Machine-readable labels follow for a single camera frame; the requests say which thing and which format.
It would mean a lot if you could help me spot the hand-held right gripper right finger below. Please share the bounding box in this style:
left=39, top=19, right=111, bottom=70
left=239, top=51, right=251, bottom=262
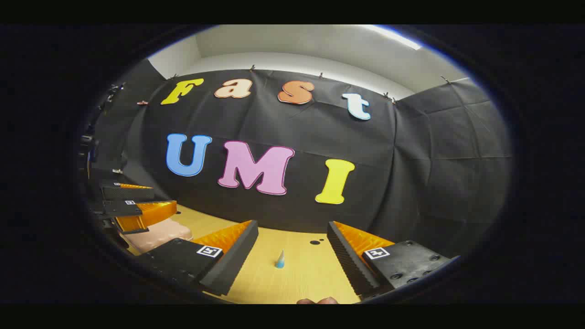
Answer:
left=327, top=221, right=460, bottom=297

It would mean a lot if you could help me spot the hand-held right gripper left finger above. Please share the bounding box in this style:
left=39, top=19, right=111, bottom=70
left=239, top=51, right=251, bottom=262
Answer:
left=136, top=220, right=260, bottom=296

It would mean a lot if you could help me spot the pink suitcase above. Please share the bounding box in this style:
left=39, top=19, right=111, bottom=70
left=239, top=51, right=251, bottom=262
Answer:
left=122, top=218, right=193, bottom=255

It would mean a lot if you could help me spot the black backdrop cloth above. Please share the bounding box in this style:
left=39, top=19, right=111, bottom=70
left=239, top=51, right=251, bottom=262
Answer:
left=89, top=59, right=512, bottom=256

